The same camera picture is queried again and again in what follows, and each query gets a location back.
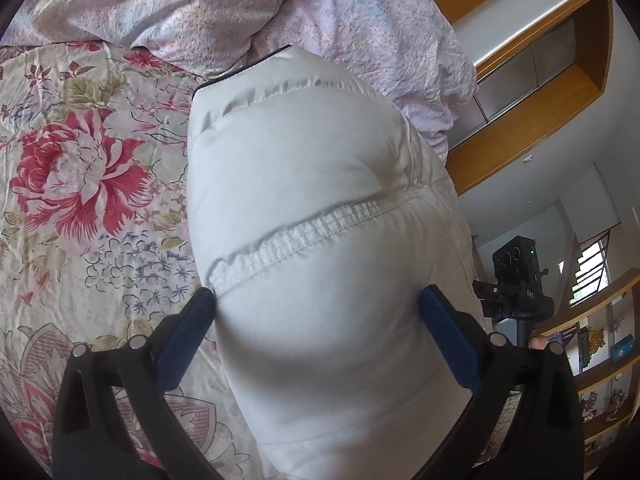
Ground yellow ornament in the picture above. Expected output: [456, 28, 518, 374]
[582, 327, 607, 359]

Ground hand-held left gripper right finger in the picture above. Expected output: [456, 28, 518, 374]
[410, 285, 585, 480]

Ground wooden display shelf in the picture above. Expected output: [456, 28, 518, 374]
[535, 269, 640, 463]

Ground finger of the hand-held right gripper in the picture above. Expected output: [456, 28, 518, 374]
[472, 281, 502, 319]

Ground pale floral pillows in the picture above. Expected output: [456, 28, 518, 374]
[5, 0, 478, 161]

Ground metal stair railing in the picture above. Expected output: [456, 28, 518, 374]
[575, 229, 612, 307]

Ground floral bed sheet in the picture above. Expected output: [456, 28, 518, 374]
[0, 42, 281, 480]

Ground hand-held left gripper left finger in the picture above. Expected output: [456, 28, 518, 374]
[52, 286, 221, 480]

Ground white puffer jacket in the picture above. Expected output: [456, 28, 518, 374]
[186, 45, 483, 480]

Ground wooden wall shelf unit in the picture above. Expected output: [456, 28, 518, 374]
[415, 0, 615, 196]

